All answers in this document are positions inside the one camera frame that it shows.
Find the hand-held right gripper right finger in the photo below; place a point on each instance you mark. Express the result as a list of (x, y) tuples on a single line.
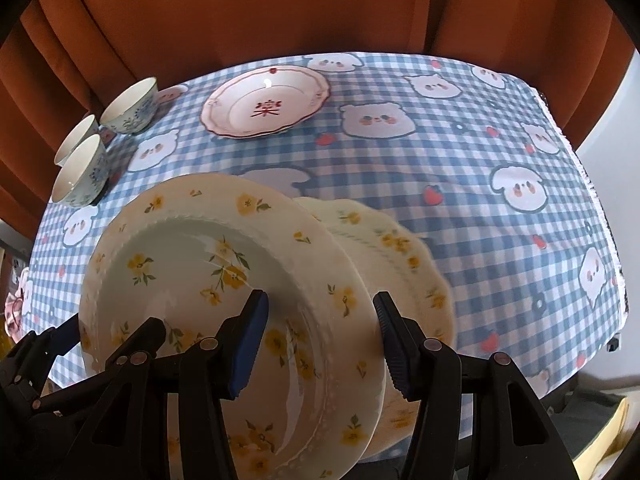
[(395, 350)]

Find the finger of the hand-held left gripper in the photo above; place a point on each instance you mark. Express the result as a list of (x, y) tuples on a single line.
[(67, 334)]

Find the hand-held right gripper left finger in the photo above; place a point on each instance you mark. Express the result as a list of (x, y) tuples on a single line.
[(250, 340)]

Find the large yellow floral plate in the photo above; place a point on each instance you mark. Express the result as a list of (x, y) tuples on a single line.
[(175, 260)]

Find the blue floral white bowl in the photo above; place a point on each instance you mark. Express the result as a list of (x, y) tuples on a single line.
[(135, 115), (75, 137), (87, 180)]

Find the pink floral cloth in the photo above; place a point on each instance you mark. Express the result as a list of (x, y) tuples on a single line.
[(15, 305)]

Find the scalloped yellow floral plate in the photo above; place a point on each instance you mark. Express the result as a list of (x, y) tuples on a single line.
[(390, 260)]

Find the blue checked printed tablecloth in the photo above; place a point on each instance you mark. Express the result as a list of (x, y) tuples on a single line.
[(400, 185)]

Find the small black clip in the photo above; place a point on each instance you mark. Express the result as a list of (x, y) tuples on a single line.
[(613, 344)]

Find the pink plate red rim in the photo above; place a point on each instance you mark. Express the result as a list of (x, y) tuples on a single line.
[(235, 102)]

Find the small pink dish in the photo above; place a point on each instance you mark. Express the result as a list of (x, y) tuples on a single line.
[(175, 94)]

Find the orange curtain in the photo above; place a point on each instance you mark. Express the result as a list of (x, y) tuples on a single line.
[(300, 10)]

